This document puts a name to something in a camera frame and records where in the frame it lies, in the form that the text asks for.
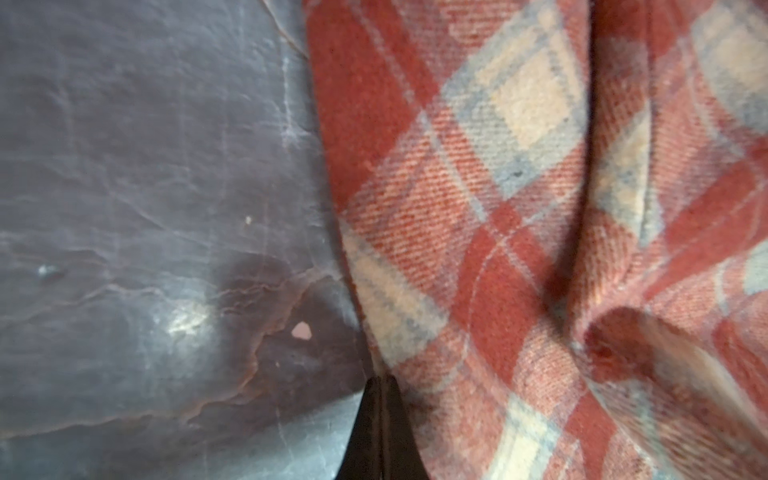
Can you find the reddish brown skirt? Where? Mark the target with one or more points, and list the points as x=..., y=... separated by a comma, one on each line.
x=555, y=219

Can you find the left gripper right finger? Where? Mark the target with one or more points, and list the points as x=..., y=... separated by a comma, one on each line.
x=400, y=457

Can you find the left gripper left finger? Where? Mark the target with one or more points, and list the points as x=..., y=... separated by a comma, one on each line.
x=362, y=458

